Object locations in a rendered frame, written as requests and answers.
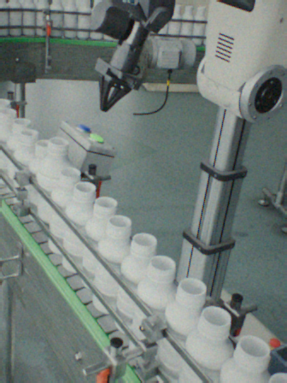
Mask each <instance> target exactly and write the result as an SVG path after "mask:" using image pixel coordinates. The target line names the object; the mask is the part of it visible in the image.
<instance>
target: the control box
mask: <svg viewBox="0 0 287 383"><path fill-rule="evenodd" d="M92 134H96V133H95V132H93V131H92V130H91V131H90V132H88V131H85V130H83V129H81V128H79V127H78V125H77V124H73V123H70V122H67V121H62V122H61V125H60V128H59V130H58V132H57V135H56V138H64V139H66V140H67V141H68V142H69V143H68V144H69V150H68V151H69V154H68V158H69V159H70V161H71V162H72V163H73V164H74V166H75V167H76V168H77V169H78V170H79V171H80V176H81V179H82V178H84V177H85V171H88V170H89V164H91V163H94V164H96V165H97V172H96V174H97V175H99V176H100V175H105V174H108V171H109V170H110V167H111V165H112V163H113V161H114V156H115V154H116V150H115V149H114V147H113V146H112V145H110V144H109V143H108V142H106V141H105V140H103V141H102V142H100V141H97V140H95V139H93V138H91V135H92ZM96 135H97V134H96Z"/></svg>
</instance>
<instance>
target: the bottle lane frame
mask: <svg viewBox="0 0 287 383"><path fill-rule="evenodd" d="M10 207H11V206H8V205H7V204H6V202H5V201H4V200H2V207H1V208H0V258H1V259H2V260H3V259H7V258H10V257H11V256H15V255H17V246H18V242H20V243H21V244H22V258H20V257H18V258H16V259H14V260H11V261H9V262H5V263H4V264H3V266H2V268H0V271H1V272H2V274H3V276H4V277H6V276H8V275H9V274H14V273H16V272H17V266H16V263H17V259H20V261H21V263H22V275H17V276H15V277H14V278H10V279H8V280H7V281H8V283H9V285H10V286H11V287H12V289H13V290H14V292H15V294H16V296H17V297H18V298H19V299H20V302H21V303H22V305H23V306H24V308H25V310H26V312H27V313H28V314H29V315H30V319H31V320H32V322H33V324H34V325H35V327H36V329H37V330H38V332H39V334H40V335H41V337H42V339H43V340H44V342H45V343H46V344H47V346H48V348H49V349H50V351H51V353H52V355H53V356H54V358H55V359H56V360H57V362H58V364H59V365H60V367H61V369H62V370H63V372H64V374H65V375H66V376H67V378H68V379H69V381H70V383H97V374H94V375H92V376H90V377H88V378H84V377H83V376H82V374H81V370H82V369H83V368H87V367H89V366H91V365H94V364H96V362H100V361H101V360H102V355H103V347H105V346H107V345H110V343H109V342H110V338H109V335H110V334H111V333H105V332H104V331H103V329H102V328H101V327H100V325H99V324H98V323H97V320H98V319H100V318H102V317H103V316H102V317H97V318H94V317H93V316H92V313H91V312H90V311H89V310H88V309H87V305H88V304H90V303H83V302H82V301H81V299H80V298H79V296H78V295H77V291H79V290H73V288H72V287H71V286H70V285H69V284H68V283H67V278H70V277H67V278H64V277H63V276H62V274H61V273H60V272H59V270H58V269H57V267H58V266H61V265H54V264H53V262H52V261H51V260H50V259H49V255H50V254H45V252H44V251H43V250H42V248H41V247H40V245H41V244H42V243H40V244H39V243H37V241H36V240H35V239H34V237H33V236H32V235H33V234H34V233H32V234H30V233H29V232H28V231H27V230H26V228H25V225H26V224H22V223H21V222H20V220H19V219H18V218H17V215H15V213H14V212H13V211H12V210H11V208H10ZM112 333H114V332H112ZM118 383H143V382H142V381H141V380H140V379H139V378H138V376H137V375H136V373H135V368H134V367H133V366H131V365H130V364H129V363H127V364H126V374H125V376H123V377H120V378H119V379H118Z"/></svg>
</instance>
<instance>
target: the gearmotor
mask: <svg viewBox="0 0 287 383"><path fill-rule="evenodd" d="M195 63H196V45H195V43H194V42H193V41H191V40H178V39H172V38H149V39H148V41H147V43H146V45H145V47H144V49H143V52H142V55H141V56H140V58H139V61H138V64H137V66H136V68H135V71H134V73H133V74H135V75H137V76H138V77H139V78H140V79H142V80H143V83H146V76H147V69H148V68H163V69H168V71H167V72H168V73H169V75H168V80H167V95H166V100H165V102H164V104H163V105H162V106H161V107H160V108H159V109H158V110H156V111H153V112H149V113H133V115H149V114H154V113H155V112H158V111H159V110H161V109H162V108H163V107H164V106H165V104H166V102H167V98H168V91H169V86H170V78H171V74H172V73H173V69H185V70H191V69H193V67H194V66H195Z"/></svg>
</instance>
